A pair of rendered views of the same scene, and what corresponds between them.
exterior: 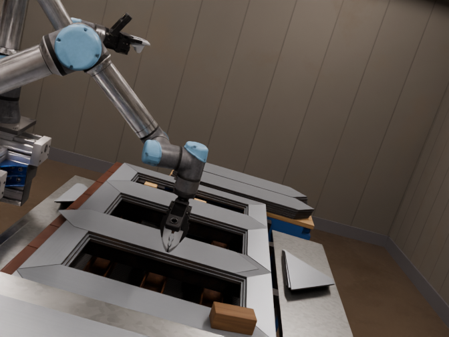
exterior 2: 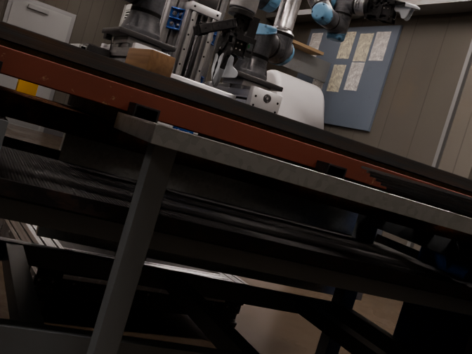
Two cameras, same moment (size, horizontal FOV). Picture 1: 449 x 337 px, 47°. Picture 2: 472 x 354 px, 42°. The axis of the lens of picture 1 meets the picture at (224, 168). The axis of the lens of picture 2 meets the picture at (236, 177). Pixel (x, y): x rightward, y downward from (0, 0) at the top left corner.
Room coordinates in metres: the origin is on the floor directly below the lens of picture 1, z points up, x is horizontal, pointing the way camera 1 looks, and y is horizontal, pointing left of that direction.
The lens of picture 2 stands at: (0.99, -1.46, 0.75)
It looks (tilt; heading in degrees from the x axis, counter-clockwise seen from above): 3 degrees down; 66
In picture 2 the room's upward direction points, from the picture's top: 17 degrees clockwise
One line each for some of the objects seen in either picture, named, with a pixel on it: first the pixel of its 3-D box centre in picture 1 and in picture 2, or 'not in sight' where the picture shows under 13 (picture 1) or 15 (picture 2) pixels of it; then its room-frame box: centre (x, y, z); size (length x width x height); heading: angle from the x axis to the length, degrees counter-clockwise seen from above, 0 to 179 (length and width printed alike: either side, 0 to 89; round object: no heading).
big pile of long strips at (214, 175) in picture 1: (242, 187); not in sight; (2.73, -0.12, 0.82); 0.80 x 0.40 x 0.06; 91
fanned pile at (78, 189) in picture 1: (81, 195); not in sight; (2.25, 0.60, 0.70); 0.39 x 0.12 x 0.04; 1
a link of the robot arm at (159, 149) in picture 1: (160, 153); not in sight; (1.53, 0.20, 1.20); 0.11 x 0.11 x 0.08; 17
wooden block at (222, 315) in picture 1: (232, 318); (148, 63); (1.29, -0.14, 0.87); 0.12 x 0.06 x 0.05; 102
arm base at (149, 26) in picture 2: not in sight; (142, 24); (1.45, 0.85, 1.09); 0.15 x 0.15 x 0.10
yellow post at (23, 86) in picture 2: not in sight; (30, 74); (1.09, 0.31, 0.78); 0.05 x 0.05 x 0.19; 1
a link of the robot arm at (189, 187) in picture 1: (186, 184); (243, 4); (1.55, 0.10, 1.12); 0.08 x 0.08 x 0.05
